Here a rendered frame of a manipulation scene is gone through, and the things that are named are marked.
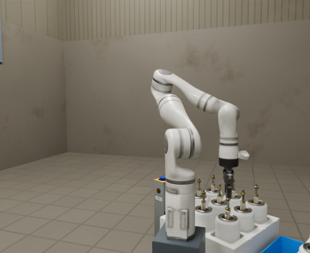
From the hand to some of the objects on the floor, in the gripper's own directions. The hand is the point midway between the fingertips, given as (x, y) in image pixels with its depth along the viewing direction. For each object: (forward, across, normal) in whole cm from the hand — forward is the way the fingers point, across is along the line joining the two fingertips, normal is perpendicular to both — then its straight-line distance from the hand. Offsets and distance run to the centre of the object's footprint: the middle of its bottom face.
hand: (228, 192), depth 107 cm
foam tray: (+36, -17, -3) cm, 39 cm away
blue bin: (+36, -1, +20) cm, 41 cm away
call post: (+35, -28, -30) cm, 54 cm away
